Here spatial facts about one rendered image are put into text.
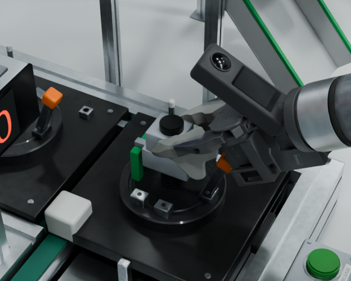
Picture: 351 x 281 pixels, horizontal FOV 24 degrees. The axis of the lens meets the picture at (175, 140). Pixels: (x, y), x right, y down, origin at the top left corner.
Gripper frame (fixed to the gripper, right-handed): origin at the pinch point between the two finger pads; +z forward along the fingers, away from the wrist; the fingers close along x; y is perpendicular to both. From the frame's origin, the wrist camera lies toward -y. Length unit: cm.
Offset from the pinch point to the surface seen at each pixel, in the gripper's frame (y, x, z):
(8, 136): -13.9, -18.4, 0.8
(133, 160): 1.9, -2.0, 6.0
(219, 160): 4.8, -0.9, -5.7
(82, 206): 2.7, -8.9, 11.0
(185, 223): 10.2, -5.3, 0.8
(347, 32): 12.7, 41.3, -3.5
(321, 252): 20.8, -0.5, -11.7
